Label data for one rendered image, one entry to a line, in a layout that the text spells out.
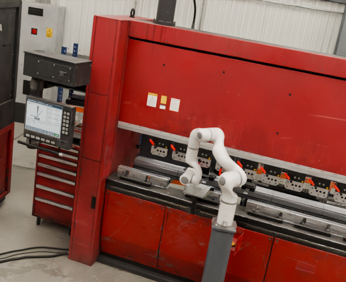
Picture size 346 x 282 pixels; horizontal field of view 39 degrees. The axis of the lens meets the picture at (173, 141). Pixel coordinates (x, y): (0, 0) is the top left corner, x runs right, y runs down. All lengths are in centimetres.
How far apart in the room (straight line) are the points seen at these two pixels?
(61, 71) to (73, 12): 479
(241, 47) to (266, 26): 432
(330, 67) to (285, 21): 446
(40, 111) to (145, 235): 148
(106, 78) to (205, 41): 88
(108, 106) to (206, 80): 86
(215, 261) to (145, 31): 197
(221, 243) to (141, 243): 114
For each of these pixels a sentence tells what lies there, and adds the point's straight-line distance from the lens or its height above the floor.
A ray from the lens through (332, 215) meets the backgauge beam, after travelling 460.
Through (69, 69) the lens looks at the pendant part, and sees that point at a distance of 397.
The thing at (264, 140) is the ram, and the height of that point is 153.
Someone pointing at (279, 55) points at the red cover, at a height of 224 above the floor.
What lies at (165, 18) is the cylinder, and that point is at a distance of 431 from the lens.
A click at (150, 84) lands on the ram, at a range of 433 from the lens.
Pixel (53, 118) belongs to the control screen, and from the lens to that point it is 410.
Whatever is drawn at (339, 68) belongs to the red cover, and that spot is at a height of 222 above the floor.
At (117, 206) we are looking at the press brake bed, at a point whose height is 63.
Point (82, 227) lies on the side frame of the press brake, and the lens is 475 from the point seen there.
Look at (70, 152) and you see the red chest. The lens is 499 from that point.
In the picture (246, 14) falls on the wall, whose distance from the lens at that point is 835.
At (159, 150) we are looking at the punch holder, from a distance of 441.
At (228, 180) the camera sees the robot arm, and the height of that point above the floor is 139.
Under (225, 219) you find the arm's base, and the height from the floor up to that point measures 107.
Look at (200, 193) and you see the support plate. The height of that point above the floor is 100.
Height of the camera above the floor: 259
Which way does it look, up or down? 17 degrees down
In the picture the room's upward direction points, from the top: 9 degrees clockwise
